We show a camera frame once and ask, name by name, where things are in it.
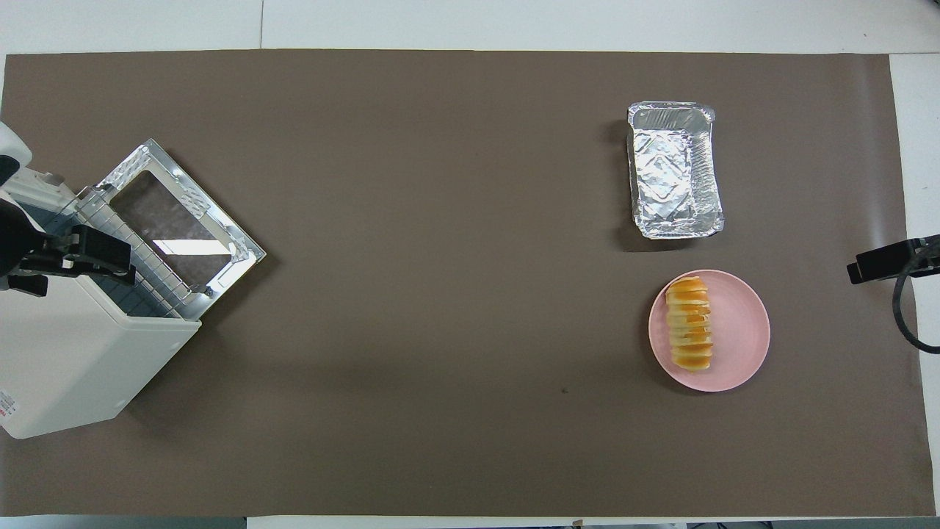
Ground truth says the pink round plate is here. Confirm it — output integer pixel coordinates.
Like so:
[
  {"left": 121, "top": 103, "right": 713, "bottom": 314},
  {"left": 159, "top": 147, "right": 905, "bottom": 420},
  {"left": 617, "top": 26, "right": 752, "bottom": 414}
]
[{"left": 648, "top": 269, "right": 771, "bottom": 392}]

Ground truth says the glass oven door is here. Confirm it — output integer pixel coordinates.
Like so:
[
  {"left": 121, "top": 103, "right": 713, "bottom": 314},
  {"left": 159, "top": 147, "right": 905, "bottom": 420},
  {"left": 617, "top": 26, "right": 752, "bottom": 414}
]
[{"left": 95, "top": 138, "right": 267, "bottom": 298}]

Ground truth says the wire oven rack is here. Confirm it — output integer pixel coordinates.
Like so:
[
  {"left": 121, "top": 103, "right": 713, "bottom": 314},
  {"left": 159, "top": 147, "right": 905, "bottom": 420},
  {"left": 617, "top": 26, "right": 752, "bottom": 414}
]
[{"left": 73, "top": 187, "right": 214, "bottom": 309}]

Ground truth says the cream toaster oven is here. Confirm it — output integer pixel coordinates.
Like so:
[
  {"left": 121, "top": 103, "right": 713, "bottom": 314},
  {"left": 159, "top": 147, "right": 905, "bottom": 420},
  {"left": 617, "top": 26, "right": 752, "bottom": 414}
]
[{"left": 0, "top": 184, "right": 203, "bottom": 440}]

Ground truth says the sliced golden bread loaf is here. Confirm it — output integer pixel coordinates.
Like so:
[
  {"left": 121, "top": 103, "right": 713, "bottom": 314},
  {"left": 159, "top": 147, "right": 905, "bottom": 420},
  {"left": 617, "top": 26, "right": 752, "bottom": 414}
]
[{"left": 665, "top": 276, "right": 714, "bottom": 372}]

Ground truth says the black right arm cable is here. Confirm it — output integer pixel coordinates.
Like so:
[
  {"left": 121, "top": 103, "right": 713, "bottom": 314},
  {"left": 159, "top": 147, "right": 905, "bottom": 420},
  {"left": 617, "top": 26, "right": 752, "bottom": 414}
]
[{"left": 892, "top": 246, "right": 940, "bottom": 355}]

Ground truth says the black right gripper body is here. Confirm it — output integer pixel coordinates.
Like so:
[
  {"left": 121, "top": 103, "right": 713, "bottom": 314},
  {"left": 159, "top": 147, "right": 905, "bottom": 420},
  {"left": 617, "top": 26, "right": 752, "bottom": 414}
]
[{"left": 907, "top": 234, "right": 940, "bottom": 276}]

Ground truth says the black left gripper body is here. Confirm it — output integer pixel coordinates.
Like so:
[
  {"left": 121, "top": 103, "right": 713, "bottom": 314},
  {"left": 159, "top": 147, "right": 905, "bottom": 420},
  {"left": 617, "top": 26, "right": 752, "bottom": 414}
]
[{"left": 0, "top": 200, "right": 48, "bottom": 276}]

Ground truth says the brown table mat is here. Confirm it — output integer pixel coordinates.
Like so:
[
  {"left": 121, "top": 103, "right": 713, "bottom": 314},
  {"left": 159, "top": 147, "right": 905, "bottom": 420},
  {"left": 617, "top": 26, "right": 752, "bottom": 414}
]
[{"left": 0, "top": 49, "right": 937, "bottom": 517}]

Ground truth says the aluminium foil tray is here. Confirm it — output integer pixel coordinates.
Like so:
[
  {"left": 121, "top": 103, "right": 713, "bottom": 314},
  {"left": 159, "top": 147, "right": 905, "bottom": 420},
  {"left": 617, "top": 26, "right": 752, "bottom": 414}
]
[{"left": 626, "top": 101, "right": 725, "bottom": 240}]

